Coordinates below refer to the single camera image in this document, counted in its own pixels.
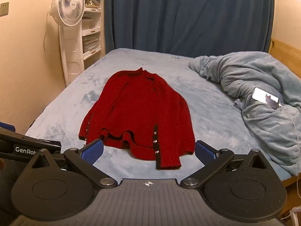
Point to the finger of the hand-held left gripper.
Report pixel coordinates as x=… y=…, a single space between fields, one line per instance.
x=7 y=126

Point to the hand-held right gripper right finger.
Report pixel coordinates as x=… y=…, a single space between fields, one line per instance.
x=205 y=152

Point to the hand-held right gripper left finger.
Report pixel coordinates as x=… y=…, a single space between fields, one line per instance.
x=92 y=152

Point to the red knitted sweater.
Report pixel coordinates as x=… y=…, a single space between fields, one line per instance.
x=141 y=113

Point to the bed with light blue sheet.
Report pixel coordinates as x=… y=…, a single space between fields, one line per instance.
x=211 y=113

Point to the smartphone with lit screen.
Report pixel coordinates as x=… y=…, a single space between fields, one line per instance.
x=265 y=97

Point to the grey-blue fleece blanket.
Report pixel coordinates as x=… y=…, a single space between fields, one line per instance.
x=265 y=80

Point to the white plastic object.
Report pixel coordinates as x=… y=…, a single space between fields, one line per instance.
x=296 y=216

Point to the white shelf unit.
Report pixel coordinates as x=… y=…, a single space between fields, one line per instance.
x=93 y=28

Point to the dark blue curtain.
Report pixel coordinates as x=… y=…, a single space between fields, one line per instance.
x=188 y=16

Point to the wall socket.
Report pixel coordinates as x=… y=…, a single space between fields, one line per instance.
x=4 y=9

